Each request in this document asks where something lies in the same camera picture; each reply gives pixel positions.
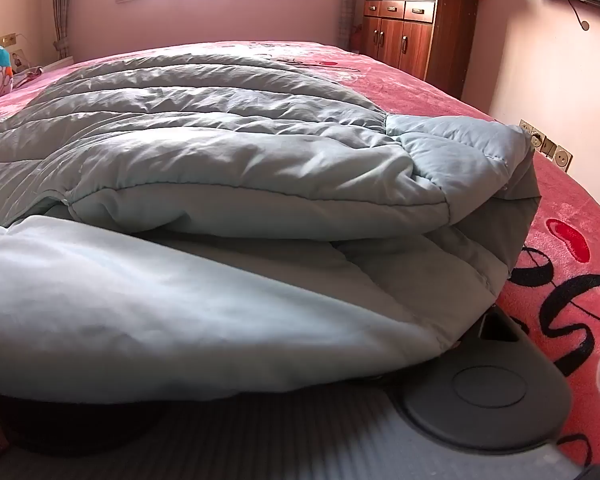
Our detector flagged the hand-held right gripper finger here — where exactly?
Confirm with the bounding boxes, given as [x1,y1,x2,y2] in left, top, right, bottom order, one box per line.
[467,305,529,346]

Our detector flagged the grey-green puffer jacket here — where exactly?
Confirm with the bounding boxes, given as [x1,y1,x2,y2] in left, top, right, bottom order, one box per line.
[0,46,542,405]

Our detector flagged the pink printed blanket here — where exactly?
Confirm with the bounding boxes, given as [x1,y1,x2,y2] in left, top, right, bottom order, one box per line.
[0,40,600,471]

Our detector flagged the brown wooden cabinet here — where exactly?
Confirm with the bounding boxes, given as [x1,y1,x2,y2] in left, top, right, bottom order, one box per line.
[362,0,481,101]

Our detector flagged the patterned grey curtain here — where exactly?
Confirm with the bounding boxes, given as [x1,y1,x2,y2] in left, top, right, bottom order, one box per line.
[341,0,356,52]
[49,0,77,64]

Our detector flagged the television cable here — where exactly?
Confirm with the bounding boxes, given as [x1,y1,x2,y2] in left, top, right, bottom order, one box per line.
[567,0,591,32]

